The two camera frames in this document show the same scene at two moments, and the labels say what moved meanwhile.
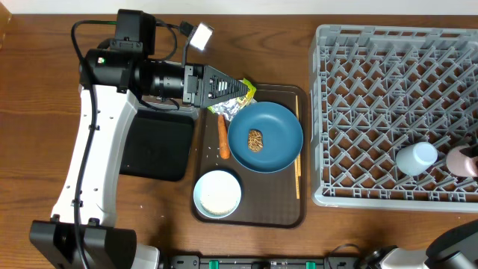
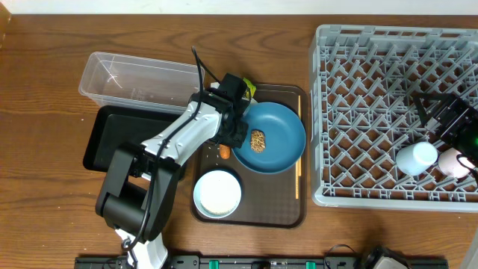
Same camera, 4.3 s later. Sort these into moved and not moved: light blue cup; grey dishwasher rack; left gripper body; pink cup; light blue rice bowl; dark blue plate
Moved: left gripper body; pink cup
Not moved: grey dishwasher rack; light blue rice bowl; dark blue plate; light blue cup
